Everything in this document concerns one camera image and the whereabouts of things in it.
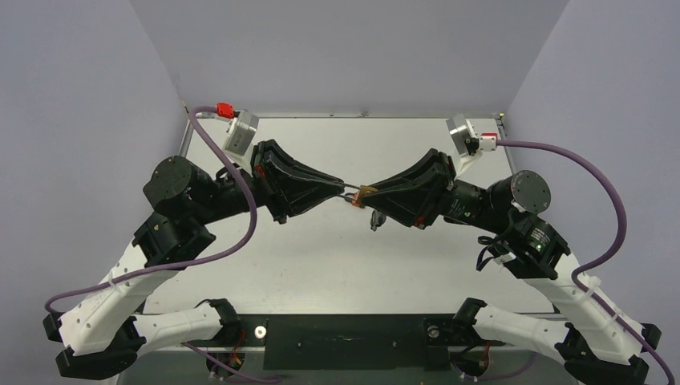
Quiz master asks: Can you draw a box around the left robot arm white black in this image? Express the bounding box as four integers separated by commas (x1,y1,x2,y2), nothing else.
43,140,345,380

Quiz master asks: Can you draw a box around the brass padlock keys grey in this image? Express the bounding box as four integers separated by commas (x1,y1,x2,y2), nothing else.
370,209,387,232

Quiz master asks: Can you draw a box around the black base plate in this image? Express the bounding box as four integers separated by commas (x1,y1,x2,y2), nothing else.
233,314,487,371

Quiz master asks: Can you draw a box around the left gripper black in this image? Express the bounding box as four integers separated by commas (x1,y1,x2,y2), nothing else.
200,143,352,225

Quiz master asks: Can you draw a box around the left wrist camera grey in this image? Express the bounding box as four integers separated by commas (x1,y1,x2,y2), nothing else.
222,110,260,158

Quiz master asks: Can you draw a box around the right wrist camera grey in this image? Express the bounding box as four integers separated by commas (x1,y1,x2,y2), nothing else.
446,114,499,176

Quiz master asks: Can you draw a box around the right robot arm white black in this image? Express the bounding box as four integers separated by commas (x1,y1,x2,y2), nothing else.
355,150,660,384

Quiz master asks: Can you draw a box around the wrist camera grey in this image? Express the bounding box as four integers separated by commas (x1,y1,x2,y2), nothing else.
222,110,260,158
446,114,499,176

